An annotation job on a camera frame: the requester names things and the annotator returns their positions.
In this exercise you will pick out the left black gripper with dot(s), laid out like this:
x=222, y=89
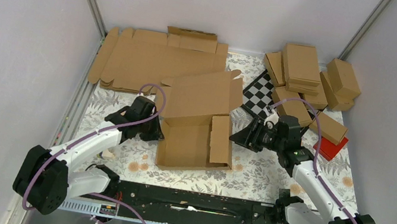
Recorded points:
x=157, y=134

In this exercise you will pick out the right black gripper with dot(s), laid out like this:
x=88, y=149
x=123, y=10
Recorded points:
x=249, y=136

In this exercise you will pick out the cardboard box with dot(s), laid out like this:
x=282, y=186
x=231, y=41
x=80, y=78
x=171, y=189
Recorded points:
x=274, y=67
x=196, y=121
x=335, y=102
x=313, y=94
x=300, y=64
x=343, y=80

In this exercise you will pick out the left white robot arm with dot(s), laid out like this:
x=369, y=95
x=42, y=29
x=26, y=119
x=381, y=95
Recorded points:
x=49, y=176

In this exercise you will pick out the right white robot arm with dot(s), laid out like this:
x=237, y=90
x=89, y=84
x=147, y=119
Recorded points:
x=331, y=209

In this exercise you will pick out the folded box on checkerboard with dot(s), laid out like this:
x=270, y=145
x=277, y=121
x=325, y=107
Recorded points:
x=293, y=108

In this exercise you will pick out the leaning folded cardboard box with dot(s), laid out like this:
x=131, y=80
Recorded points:
x=274, y=67

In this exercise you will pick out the folded box on red box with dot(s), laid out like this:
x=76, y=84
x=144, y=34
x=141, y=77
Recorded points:
x=331, y=130

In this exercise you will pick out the floral patterned table mat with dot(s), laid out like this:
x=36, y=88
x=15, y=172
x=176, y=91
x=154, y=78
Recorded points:
x=253, y=176

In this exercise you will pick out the black white checkerboard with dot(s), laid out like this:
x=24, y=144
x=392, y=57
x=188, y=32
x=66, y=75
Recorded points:
x=258, y=95

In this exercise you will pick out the stack of flat cardboard sheets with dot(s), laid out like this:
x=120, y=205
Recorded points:
x=131, y=57

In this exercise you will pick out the green white small tool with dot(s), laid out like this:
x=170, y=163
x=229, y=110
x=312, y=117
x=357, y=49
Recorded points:
x=106, y=154

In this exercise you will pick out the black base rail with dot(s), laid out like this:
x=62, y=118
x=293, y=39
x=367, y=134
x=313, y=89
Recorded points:
x=161, y=205

